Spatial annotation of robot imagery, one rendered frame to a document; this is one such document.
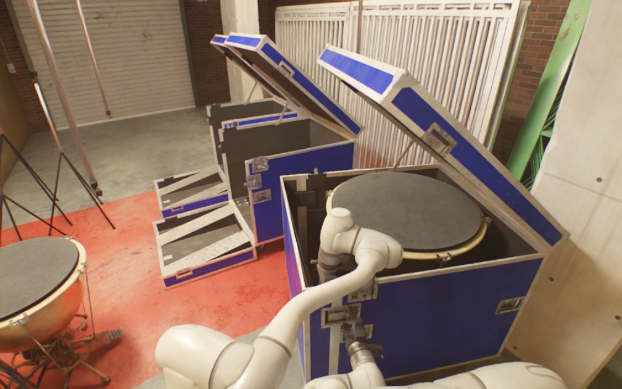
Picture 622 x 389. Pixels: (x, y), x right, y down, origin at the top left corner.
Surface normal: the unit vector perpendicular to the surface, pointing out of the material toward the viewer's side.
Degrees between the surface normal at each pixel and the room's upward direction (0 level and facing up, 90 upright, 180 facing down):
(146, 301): 0
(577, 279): 90
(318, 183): 90
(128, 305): 0
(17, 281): 0
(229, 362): 11
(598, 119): 90
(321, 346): 90
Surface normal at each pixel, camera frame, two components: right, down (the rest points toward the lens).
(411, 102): 0.17, 0.48
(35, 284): -0.01, -0.87
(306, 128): 0.46, 0.44
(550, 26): -0.85, 0.27
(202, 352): -0.10, -0.68
